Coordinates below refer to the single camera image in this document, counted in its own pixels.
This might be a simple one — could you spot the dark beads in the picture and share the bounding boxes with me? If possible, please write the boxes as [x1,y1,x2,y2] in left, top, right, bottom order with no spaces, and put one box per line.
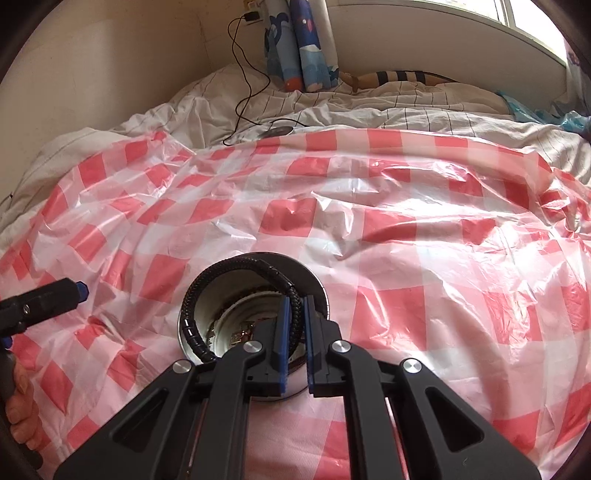
[208,288,279,352]

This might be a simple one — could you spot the round metal tin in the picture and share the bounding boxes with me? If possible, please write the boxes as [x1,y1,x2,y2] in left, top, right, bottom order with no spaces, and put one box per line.
[177,251,331,403]

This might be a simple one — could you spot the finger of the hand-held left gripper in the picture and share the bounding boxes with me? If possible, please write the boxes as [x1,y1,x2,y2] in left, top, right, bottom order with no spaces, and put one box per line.
[0,277,89,343]

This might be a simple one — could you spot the person's left hand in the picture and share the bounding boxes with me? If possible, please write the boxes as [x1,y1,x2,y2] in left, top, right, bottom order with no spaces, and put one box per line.
[6,356,45,457]

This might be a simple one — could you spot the white printed curtain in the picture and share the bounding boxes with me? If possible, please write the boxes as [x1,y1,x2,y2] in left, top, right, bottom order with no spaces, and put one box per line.
[564,39,591,116]

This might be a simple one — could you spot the window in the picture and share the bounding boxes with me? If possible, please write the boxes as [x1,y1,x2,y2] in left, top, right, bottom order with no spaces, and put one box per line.
[416,0,570,62]

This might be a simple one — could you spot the black bracelet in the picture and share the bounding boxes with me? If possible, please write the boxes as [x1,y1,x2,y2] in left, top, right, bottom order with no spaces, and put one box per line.
[181,257,306,366]

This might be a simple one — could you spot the red checkered plastic sheet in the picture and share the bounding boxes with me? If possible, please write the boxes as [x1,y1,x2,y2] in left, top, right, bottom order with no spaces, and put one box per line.
[0,127,591,480]

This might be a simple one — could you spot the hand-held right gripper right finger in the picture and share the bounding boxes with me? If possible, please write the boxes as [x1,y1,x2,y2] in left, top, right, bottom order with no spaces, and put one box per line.
[302,295,542,480]

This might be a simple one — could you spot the striped plush toy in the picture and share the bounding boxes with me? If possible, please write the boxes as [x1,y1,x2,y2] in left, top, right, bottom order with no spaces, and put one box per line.
[342,69,463,91]

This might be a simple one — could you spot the black charger cable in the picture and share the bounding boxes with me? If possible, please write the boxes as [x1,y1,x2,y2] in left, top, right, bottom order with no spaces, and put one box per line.
[223,14,306,147]

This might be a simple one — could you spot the blue cartoon print curtain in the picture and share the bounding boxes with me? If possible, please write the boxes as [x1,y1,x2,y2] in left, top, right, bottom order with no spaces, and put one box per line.
[263,0,341,94]

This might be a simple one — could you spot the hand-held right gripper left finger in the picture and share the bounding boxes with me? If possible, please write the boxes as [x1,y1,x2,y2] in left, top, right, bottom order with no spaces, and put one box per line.
[53,295,296,480]

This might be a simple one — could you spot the white striped duvet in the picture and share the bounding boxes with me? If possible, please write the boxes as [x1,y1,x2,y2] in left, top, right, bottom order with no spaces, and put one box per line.
[0,62,591,232]

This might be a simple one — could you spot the blue plastic bag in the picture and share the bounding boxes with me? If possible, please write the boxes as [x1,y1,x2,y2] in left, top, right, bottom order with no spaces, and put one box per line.
[498,90,591,136]

